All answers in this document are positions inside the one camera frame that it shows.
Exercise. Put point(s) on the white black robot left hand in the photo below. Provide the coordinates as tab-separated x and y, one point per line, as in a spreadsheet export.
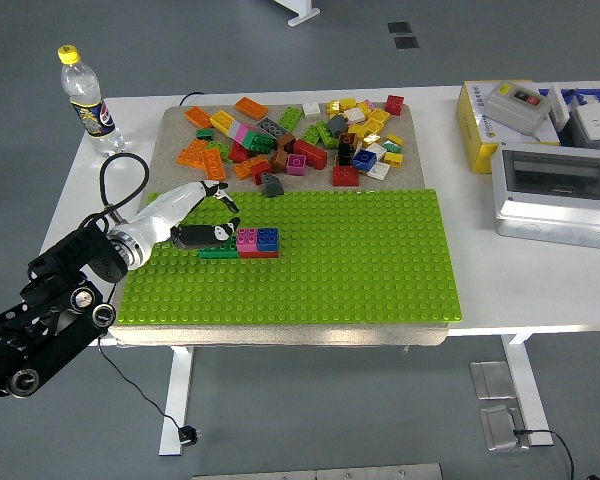
170	210

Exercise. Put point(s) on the pink square building brick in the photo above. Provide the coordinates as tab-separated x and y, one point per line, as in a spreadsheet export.
295	163
247	240

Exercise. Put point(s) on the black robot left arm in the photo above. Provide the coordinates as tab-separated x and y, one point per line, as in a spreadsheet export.
70	265

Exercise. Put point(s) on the orange building brick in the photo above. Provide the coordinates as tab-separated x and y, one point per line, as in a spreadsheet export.
192	152
198	116
214	165
244	169
251	107

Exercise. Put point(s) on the long dark green brick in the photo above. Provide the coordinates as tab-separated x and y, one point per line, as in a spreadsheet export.
217	253

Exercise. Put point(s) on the lime green building brick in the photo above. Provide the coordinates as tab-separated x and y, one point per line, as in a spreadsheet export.
291	118
222	149
310	133
326	135

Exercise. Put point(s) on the small dark green brick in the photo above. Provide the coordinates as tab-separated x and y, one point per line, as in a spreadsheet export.
205	134

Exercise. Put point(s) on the flat red building brick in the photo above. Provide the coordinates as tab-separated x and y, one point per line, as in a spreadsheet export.
260	254

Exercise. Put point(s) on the blue square building brick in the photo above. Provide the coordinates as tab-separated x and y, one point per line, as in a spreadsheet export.
268	239
364	160

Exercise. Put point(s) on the dark grey slope brick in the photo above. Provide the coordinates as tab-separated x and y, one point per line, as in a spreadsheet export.
271	186

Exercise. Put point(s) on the pink grey striped brick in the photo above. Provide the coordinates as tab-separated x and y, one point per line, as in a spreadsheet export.
240	131

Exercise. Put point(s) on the dark green building brick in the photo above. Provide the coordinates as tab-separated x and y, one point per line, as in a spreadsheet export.
260	141

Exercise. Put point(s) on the long red building brick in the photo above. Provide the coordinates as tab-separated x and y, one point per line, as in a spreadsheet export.
310	151

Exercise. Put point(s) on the white building brick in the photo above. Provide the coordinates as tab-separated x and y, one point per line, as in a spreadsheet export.
354	116
378	171
377	149
311	109

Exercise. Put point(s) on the green studded baseplate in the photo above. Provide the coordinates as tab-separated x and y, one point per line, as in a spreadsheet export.
340	270

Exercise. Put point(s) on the dark brown building brick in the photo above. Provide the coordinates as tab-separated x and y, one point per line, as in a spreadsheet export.
346	145

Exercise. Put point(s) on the dark grey building brick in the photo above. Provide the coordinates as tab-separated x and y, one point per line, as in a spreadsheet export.
337	122

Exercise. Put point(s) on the small green white brick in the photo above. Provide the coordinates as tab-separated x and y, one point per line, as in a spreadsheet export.
391	146

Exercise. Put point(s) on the small yellow building brick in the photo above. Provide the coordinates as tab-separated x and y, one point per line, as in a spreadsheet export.
395	139

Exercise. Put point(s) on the red square building brick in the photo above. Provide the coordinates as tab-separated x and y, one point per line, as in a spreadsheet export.
394	105

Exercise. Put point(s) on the clear bottle yellow cap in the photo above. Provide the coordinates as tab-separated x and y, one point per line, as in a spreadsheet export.
87	107

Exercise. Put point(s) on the white table leg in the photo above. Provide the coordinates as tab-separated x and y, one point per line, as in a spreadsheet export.
525	390
177	395

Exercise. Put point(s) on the white furniture foot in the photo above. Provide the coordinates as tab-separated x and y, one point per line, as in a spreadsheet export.
300	10

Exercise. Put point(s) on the black floor socket cover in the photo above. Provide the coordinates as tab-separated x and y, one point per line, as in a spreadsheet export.
406	43
399	27

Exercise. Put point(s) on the metal floor strip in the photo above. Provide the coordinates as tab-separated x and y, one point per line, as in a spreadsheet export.
320	472

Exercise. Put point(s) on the yellow cardboard box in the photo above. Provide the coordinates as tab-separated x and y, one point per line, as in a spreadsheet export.
472	130

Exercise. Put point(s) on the metal floor plate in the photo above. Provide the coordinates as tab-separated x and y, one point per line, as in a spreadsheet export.
492	380
500	428

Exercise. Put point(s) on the white plastic plate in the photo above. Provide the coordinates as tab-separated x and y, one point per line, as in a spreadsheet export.
559	107

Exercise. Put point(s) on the grey push-button switch box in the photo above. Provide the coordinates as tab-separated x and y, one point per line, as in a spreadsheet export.
515	110

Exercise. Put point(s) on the white enclosure transparent lid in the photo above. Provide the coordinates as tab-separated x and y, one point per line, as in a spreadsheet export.
555	205

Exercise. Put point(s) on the white wall socket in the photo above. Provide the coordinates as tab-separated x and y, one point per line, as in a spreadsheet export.
597	122

